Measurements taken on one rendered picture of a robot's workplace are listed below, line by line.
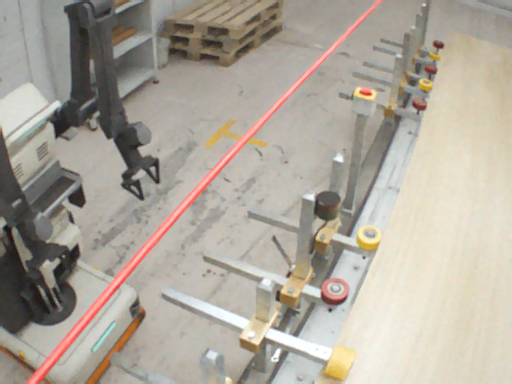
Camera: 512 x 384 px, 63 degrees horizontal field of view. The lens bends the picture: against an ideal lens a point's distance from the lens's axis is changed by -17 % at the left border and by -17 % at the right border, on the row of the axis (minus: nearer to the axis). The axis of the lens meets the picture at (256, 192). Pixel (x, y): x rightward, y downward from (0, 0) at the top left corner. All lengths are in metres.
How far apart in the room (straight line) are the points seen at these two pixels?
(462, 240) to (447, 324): 0.36
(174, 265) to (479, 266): 1.67
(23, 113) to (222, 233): 1.69
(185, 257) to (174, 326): 0.47
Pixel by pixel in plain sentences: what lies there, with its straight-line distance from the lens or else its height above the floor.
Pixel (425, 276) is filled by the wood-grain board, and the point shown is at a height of 0.90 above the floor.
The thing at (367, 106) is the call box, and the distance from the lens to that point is 1.59.
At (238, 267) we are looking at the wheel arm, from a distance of 1.45.
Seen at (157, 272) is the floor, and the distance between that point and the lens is 2.61.
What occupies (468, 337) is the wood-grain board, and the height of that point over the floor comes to 0.90.
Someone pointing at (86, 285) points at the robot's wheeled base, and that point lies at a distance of 2.25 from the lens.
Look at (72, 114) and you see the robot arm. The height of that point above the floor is 1.25.
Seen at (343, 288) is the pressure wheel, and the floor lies 0.91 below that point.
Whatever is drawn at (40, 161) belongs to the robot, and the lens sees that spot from 1.55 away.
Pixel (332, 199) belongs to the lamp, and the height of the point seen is 1.17.
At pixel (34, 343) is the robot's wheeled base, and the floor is 0.28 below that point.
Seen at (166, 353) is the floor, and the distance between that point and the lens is 2.29.
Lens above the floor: 1.94
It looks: 40 degrees down
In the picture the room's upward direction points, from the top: 1 degrees clockwise
